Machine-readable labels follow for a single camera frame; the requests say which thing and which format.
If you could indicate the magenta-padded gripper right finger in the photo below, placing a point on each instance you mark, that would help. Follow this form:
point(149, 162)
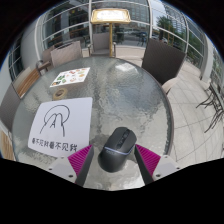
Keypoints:
point(150, 160)

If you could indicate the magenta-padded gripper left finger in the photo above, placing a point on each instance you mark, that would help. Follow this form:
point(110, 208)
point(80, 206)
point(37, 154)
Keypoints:
point(80, 160)

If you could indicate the black computer mouse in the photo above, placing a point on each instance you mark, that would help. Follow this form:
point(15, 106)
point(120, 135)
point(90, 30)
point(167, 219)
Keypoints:
point(116, 150)

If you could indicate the white mouse pad with drawing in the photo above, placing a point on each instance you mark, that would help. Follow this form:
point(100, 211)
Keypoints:
point(60, 123)

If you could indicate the beige tape roll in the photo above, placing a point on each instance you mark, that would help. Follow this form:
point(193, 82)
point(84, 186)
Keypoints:
point(60, 94)

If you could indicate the wooden slat bench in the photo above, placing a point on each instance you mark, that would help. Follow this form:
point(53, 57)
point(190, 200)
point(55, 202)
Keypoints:
point(6, 146)
point(26, 81)

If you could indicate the food picture menu card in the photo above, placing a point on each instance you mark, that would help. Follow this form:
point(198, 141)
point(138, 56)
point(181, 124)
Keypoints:
point(70, 77)

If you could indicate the black metal chair group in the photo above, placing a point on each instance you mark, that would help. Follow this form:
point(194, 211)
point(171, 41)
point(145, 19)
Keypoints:
point(215, 106)

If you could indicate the dark brown wicker chair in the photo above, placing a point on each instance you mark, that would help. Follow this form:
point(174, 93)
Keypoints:
point(163, 61)

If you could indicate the golden sign stand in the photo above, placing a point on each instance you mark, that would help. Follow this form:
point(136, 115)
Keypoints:
point(110, 16)

